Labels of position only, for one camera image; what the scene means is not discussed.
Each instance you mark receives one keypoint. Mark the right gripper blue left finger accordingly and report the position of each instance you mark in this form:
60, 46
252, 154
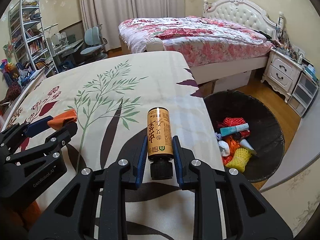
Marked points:
141, 163

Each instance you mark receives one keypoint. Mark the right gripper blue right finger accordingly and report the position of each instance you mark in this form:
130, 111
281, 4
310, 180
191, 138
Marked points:
177, 150

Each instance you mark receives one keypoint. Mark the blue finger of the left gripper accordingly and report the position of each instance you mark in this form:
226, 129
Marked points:
37, 127
56, 141

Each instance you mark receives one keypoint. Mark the orange cloth scrap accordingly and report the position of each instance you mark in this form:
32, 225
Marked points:
62, 119

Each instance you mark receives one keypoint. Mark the brown bottle black cap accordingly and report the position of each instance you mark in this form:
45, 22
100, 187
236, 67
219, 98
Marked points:
160, 152

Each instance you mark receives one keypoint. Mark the silver blue toothpaste tube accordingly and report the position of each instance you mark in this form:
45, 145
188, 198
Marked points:
225, 131

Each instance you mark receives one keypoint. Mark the white tissue ball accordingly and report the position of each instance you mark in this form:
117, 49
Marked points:
224, 148

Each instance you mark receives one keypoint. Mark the black trash bin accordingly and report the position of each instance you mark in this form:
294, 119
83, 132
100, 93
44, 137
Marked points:
266, 136

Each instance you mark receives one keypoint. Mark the yellow foam fruit net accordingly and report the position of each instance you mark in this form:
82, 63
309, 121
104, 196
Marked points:
240, 159

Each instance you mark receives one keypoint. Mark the red foam fruit net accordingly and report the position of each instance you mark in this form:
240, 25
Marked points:
234, 122

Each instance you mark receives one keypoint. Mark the floral cream bed sheet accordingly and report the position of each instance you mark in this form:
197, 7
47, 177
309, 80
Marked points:
112, 98

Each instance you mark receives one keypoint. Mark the grey desk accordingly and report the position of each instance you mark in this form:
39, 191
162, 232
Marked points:
69, 49

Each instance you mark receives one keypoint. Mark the white bookshelf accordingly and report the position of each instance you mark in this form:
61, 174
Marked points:
28, 39

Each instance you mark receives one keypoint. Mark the grey blue desk chair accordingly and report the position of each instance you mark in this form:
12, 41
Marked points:
95, 45

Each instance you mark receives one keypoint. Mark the pink floral quilt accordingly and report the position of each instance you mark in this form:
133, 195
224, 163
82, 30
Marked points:
200, 40

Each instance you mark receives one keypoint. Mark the beige curtains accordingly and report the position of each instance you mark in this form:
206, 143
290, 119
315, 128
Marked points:
110, 13

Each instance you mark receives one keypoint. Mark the white nightstand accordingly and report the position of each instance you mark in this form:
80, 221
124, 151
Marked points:
281, 73

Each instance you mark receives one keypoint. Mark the white bed with headboard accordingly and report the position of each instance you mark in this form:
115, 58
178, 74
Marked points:
242, 12

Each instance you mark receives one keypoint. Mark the plastic drawer unit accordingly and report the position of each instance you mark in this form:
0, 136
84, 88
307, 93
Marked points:
303, 94

